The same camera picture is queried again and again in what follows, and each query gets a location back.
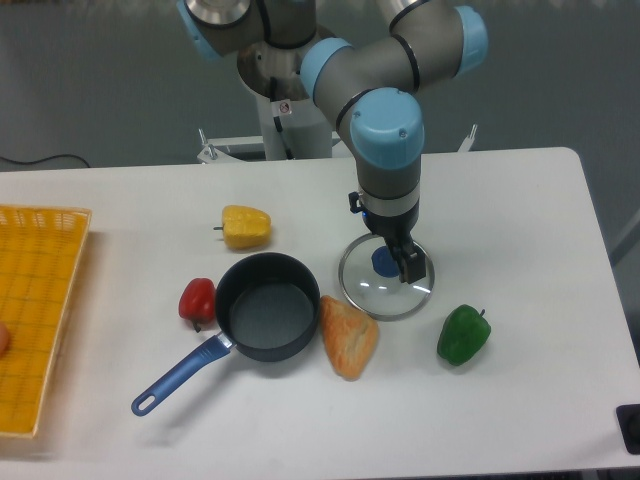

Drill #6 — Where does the black cable on floor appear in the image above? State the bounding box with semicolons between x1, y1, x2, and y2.
0;153;92;169

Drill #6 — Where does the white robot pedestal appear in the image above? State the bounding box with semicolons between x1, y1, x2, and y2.
235;39;341;162

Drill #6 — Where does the dark saucepan blue handle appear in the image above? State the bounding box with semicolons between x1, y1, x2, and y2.
131;252;320;416

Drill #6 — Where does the glass pot lid blue knob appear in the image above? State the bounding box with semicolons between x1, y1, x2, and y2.
338;232;435;322

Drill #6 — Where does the red bell pepper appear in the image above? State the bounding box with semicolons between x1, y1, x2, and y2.
178;278;216;332

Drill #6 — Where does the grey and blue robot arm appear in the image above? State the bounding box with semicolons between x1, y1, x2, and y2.
177;1;489;284

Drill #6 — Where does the white table clamp bracket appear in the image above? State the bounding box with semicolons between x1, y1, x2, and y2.
197;129;266;165
458;123;478;153

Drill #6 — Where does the yellow bell pepper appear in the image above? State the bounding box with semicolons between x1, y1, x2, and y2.
214;205;272;250

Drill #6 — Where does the white table clamp bracket left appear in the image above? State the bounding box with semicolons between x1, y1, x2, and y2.
197;129;266;165

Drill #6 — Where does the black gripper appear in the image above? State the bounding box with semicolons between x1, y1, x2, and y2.
348;191;425;283

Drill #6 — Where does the black device at table corner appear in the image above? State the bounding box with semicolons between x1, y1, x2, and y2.
615;403;640;455

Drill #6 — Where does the yellow woven basket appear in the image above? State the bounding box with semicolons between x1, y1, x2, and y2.
1;205;92;438

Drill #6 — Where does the green bell pepper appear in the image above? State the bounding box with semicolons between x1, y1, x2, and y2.
437;304;492;366

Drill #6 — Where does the white table clamp bracket right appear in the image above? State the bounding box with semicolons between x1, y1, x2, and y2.
458;123;478;153

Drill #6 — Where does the triangle bread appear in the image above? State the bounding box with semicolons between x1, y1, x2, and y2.
320;295;379;381

